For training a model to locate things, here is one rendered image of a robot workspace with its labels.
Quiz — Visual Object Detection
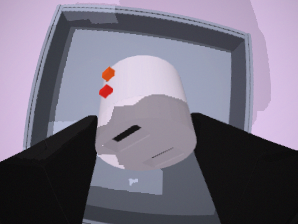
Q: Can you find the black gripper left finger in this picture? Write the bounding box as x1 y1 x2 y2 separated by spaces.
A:
0 116 98 224

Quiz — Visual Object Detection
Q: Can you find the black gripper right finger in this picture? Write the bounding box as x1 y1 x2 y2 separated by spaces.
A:
190 113 298 224

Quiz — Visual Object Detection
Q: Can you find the white and grey cylinder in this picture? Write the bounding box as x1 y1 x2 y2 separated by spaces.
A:
94 55 197 171

